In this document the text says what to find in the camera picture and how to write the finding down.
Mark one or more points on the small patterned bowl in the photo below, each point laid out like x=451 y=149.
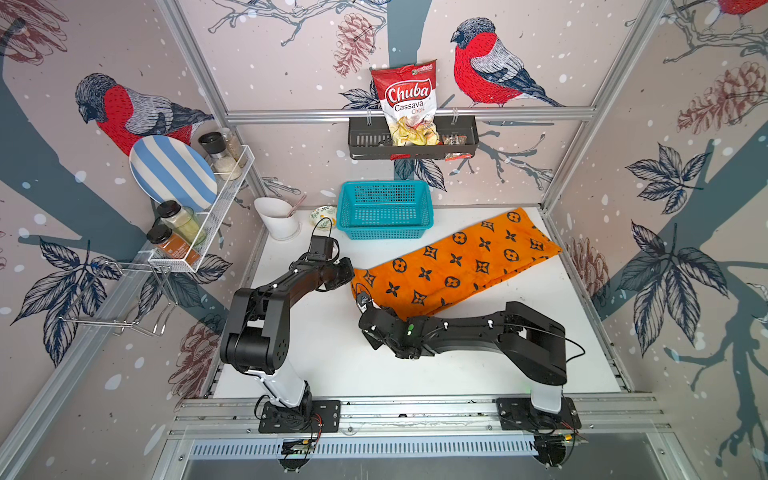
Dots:
x=324 y=218

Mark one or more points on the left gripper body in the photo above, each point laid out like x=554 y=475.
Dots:
x=339 y=272

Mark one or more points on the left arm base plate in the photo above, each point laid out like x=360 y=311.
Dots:
x=319 y=416

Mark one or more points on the white wire wall shelf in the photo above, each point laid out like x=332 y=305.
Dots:
x=211 y=219

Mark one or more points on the blue white striped plate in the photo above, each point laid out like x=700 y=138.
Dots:
x=168 y=169

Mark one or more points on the red Chuba chips bag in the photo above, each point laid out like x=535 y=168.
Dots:
x=408 y=99

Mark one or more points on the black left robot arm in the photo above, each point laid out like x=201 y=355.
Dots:
x=255 y=339

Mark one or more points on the orange spice jar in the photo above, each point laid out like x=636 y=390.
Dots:
x=172 y=244

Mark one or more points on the black hanging wire basket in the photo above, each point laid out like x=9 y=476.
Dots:
x=443 y=138

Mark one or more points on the small glass spice jar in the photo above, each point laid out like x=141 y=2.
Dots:
x=234 y=147

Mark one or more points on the black lid spice jar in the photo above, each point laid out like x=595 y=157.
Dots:
x=223 y=162

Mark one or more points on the white ceramic utensil cup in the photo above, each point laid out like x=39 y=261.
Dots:
x=277 y=218

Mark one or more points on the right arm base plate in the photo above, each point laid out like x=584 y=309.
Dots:
x=518 y=414

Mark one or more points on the teal plastic basket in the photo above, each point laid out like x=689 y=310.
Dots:
x=385 y=210

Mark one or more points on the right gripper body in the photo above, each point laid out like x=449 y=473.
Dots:
x=371 y=343

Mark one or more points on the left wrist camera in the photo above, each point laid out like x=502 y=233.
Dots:
x=322 y=249

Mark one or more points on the green spice jar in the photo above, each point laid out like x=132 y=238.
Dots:
x=183 y=221

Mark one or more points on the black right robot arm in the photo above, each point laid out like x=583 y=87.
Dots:
x=533 y=342

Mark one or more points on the orange patterned pillowcase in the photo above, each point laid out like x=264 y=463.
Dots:
x=451 y=270

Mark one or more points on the metal hook rack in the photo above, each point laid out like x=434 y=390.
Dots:
x=143 y=301

